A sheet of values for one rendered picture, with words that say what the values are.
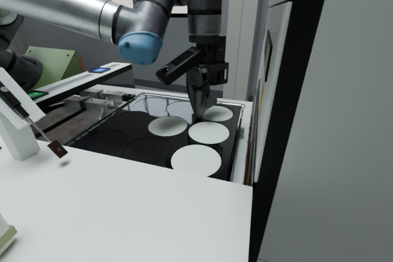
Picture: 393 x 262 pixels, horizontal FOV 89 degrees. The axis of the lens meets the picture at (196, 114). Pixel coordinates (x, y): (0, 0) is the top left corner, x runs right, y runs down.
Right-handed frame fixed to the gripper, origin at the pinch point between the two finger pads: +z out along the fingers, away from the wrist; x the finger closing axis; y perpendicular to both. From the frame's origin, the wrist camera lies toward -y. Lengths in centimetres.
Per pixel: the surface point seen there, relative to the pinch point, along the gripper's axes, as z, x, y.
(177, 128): 1.3, -1.6, -6.7
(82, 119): 3.3, 20.5, -26.7
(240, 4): -29, 138, 140
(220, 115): 1.3, -2.1, 6.8
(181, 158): 1.3, -12.3, -11.3
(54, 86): -4.6, 30.8, -31.3
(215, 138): 1.3, -10.5, -1.4
